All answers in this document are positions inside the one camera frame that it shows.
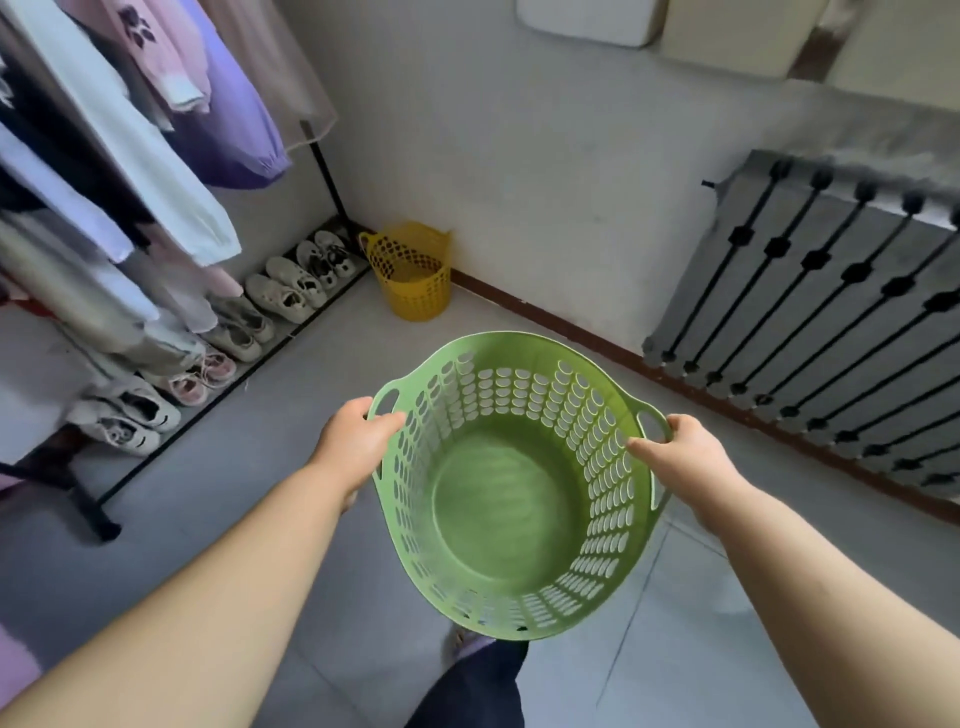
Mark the person's left hand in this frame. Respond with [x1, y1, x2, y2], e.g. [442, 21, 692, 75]
[307, 396, 408, 516]

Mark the person's right hand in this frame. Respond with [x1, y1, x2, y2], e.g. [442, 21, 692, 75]
[626, 414, 744, 537]

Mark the green perforated plastic laundry basket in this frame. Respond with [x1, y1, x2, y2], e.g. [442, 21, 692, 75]
[366, 330, 675, 643]

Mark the person's right forearm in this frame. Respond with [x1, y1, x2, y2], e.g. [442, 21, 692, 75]
[688, 491, 960, 728]

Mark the person's left forearm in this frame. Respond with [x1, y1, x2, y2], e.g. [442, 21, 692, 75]
[0, 456, 355, 728]

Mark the brown baseboard strip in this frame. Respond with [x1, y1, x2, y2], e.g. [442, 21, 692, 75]
[450, 268, 960, 528]

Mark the yellow perforated plastic basket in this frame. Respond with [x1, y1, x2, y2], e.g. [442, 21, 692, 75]
[357, 221, 455, 324]

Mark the row of light sneakers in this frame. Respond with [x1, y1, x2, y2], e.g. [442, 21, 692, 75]
[67, 228, 362, 458]

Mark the grey radiator with black bars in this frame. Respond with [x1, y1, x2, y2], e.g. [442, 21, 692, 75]
[641, 149, 960, 506]

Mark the person's light slipper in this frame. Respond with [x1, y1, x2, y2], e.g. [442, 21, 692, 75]
[442, 625, 498, 667]

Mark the light pink hanging garment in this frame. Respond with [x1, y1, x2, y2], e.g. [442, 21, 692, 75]
[135, 223, 246, 336]

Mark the black metal clothes rack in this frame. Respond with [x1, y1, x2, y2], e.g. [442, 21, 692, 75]
[0, 120, 375, 543]

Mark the person's dark trouser leg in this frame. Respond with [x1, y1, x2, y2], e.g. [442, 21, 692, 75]
[405, 639, 531, 728]

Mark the purple hanging garment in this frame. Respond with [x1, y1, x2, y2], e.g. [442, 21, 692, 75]
[159, 0, 293, 191]

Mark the white long sleeve shirt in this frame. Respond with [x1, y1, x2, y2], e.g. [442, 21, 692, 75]
[0, 0, 243, 268]

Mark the beige grey hanging garment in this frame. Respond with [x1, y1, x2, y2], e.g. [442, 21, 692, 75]
[0, 216, 207, 376]

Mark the sheer beige hanging garment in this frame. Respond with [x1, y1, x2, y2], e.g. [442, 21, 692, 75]
[198, 0, 340, 151]

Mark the pale lavender hanging garment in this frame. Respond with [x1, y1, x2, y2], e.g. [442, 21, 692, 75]
[0, 123, 138, 265]

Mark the cream cushion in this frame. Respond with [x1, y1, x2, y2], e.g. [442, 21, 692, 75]
[823, 0, 960, 104]
[659, 0, 831, 81]

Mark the white cushion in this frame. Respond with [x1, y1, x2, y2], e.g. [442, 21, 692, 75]
[515, 0, 670, 48]

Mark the pink sweater with flower print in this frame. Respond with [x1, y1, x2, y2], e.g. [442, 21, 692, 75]
[56, 0, 213, 115]

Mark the pink cloth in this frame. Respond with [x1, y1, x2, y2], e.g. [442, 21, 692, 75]
[0, 621, 44, 708]

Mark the black hanging garment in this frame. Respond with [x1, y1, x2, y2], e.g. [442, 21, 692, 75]
[0, 56, 156, 250]

